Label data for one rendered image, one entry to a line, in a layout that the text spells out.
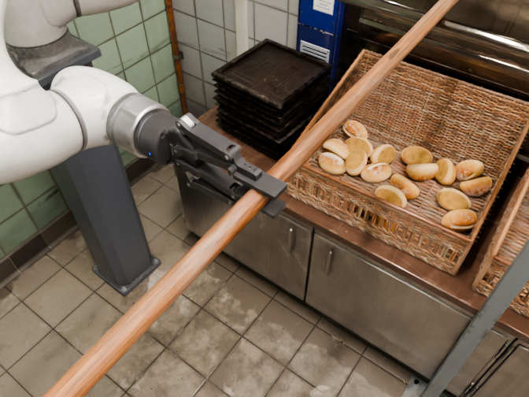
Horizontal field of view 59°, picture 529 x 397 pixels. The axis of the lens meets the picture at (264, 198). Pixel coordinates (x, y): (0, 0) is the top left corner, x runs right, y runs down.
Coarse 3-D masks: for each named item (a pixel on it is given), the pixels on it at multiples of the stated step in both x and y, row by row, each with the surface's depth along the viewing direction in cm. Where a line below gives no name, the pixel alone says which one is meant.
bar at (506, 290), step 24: (336, 0) 109; (360, 0) 105; (384, 0) 103; (456, 24) 96; (504, 48) 93; (528, 48) 90; (528, 240) 92; (528, 264) 93; (504, 288) 101; (480, 312) 110; (480, 336) 116; (456, 360) 128; (408, 384) 162; (432, 384) 143
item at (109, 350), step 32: (448, 0) 97; (416, 32) 88; (384, 64) 81; (352, 96) 75; (320, 128) 70; (288, 160) 66; (256, 192) 62; (224, 224) 58; (192, 256) 55; (160, 288) 52; (128, 320) 50; (96, 352) 47; (64, 384) 45
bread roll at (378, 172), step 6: (378, 162) 145; (366, 168) 145; (372, 168) 144; (378, 168) 144; (384, 168) 144; (390, 168) 147; (366, 174) 144; (372, 174) 144; (378, 174) 144; (384, 174) 144; (390, 174) 147; (366, 180) 146; (372, 180) 145; (378, 180) 145
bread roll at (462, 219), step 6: (456, 210) 131; (462, 210) 130; (468, 210) 131; (444, 216) 132; (450, 216) 130; (456, 216) 130; (462, 216) 129; (468, 216) 129; (474, 216) 130; (444, 222) 131; (450, 222) 130; (456, 222) 129; (462, 222) 129; (468, 222) 129; (474, 222) 130; (450, 228) 131; (456, 228) 130; (462, 228) 130; (468, 228) 130
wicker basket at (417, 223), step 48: (336, 96) 147; (384, 96) 153; (432, 96) 145; (480, 96) 138; (432, 144) 151; (288, 192) 144; (336, 192) 131; (432, 192) 144; (384, 240) 132; (432, 240) 121
